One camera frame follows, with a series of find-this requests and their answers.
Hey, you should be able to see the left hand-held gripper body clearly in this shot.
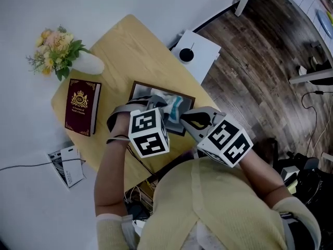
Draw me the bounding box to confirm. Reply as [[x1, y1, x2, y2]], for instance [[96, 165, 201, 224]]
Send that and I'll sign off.
[[106, 98, 171, 159]]

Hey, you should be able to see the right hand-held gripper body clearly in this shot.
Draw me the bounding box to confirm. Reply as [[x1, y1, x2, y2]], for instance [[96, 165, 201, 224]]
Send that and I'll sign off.
[[196, 112, 254, 168]]

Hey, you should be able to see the light blue cloth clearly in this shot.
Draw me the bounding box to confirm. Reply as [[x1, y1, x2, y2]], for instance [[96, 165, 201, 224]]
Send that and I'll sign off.
[[152, 89, 184, 122]]

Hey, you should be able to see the brown box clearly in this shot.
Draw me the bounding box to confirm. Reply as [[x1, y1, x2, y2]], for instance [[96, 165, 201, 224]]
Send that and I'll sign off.
[[129, 81, 196, 137]]

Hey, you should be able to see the person's right forearm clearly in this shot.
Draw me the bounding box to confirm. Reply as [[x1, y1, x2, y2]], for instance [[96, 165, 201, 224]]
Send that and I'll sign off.
[[238, 151, 291, 209]]

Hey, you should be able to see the person's left forearm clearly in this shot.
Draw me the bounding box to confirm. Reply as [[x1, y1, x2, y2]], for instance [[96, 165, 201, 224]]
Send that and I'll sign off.
[[94, 112, 131, 210]]

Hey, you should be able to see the grey box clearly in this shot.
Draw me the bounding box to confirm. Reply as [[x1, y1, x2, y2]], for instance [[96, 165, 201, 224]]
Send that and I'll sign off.
[[280, 165, 300, 184]]

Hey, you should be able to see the black wristband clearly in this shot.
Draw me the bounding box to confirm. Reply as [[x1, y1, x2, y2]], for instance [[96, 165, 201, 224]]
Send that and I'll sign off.
[[106, 135, 130, 145]]

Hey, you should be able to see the light wooden side table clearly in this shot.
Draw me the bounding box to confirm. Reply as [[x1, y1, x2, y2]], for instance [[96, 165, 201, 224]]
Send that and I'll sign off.
[[50, 14, 222, 192]]

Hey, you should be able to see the white round cup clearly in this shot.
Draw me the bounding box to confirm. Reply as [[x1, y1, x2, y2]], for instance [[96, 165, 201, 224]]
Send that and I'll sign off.
[[177, 42, 196, 64]]

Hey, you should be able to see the white square cabinet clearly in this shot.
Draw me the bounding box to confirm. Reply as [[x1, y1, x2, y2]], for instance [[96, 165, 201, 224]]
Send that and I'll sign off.
[[170, 29, 222, 84]]

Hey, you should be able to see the person's pale yellow cardigan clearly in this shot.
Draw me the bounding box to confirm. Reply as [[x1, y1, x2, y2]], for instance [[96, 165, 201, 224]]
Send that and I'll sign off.
[[95, 157, 322, 250]]

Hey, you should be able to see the dark red hardcover book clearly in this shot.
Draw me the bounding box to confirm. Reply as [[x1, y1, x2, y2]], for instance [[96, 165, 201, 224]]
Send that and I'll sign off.
[[65, 78, 102, 137]]

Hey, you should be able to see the white textured vase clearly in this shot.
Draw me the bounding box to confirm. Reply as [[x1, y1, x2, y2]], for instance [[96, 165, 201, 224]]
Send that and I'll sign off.
[[72, 51, 105, 75]]

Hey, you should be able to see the yellow sticky notes pad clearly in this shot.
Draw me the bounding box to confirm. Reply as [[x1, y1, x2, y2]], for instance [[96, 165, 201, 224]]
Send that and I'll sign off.
[[287, 180, 299, 195]]

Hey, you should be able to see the black office chair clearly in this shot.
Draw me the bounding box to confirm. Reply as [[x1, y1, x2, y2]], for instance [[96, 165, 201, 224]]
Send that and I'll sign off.
[[273, 138, 333, 210]]

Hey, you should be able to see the yellow and pink flower bouquet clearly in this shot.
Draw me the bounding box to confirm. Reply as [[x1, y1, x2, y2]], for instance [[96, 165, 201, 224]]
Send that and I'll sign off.
[[25, 24, 92, 82]]

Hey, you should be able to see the blue oval plate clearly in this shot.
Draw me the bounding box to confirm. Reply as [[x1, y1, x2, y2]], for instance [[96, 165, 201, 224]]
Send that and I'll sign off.
[[317, 9, 333, 39]]

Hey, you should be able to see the tangle of thin cables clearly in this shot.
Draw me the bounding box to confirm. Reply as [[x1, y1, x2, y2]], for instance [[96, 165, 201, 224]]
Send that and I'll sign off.
[[123, 180, 157, 218]]

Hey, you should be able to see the white floor cable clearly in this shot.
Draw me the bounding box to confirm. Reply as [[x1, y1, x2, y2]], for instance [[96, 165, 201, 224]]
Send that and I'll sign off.
[[311, 94, 333, 152]]

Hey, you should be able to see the black power cable with adapter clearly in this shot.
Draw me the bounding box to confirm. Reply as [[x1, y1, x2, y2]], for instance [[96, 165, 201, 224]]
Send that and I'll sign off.
[[301, 90, 333, 151]]

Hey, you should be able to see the grey wall cable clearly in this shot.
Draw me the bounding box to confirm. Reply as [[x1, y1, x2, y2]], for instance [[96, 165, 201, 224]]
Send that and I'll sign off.
[[0, 159, 86, 172]]

